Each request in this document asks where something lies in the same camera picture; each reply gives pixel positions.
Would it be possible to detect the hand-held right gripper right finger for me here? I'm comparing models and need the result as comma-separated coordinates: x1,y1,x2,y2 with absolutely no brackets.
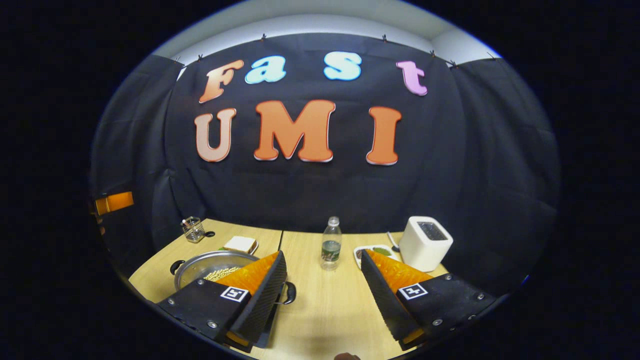
361,249,498,351

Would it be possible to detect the steel pot with black handles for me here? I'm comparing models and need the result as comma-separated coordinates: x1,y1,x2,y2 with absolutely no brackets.
170,250,297,306

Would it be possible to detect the black backdrop cloth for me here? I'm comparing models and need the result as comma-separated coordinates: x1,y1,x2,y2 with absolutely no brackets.
90,32,561,301

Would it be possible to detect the clear plastic water bottle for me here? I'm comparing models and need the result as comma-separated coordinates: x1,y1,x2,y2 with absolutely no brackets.
320,216,343,272

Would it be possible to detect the sandwich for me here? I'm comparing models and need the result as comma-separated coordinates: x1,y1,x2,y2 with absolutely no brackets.
222,236,259,256

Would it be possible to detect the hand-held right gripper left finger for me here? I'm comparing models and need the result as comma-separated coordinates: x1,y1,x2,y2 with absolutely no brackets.
157,250,289,353

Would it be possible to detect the white toaster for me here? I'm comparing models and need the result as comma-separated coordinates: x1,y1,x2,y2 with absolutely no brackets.
398,216,454,273

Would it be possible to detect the white divided bean dish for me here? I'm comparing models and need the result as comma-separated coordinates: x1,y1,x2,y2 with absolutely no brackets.
353,244,401,271

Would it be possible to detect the clear glass cup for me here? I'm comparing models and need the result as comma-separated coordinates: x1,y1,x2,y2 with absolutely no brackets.
181,216,206,244

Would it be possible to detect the pile of soybeans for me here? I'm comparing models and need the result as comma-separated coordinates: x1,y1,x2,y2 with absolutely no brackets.
202,266,242,282

